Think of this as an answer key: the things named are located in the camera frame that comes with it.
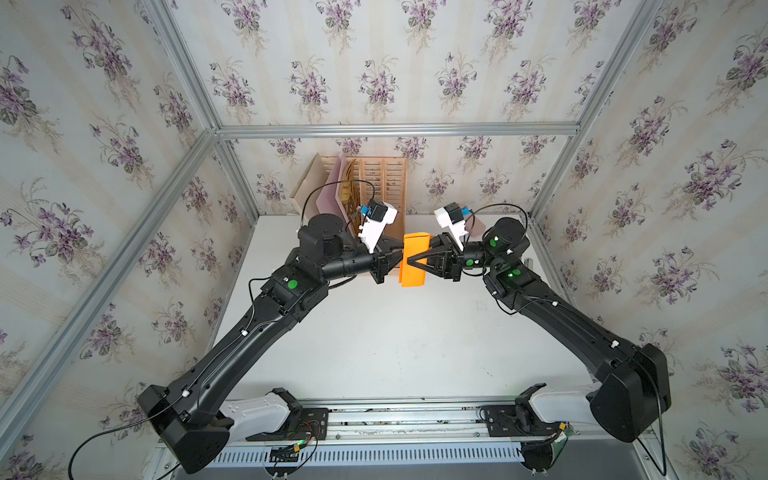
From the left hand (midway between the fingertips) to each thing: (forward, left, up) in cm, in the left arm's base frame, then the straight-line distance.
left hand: (415, 251), depth 58 cm
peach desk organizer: (+49, +6, -20) cm, 53 cm away
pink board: (+29, +23, -14) cm, 40 cm away
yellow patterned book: (+41, +17, -21) cm, 49 cm away
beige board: (+39, +28, -12) cm, 49 cm away
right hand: (-1, 0, -3) cm, 3 cm away
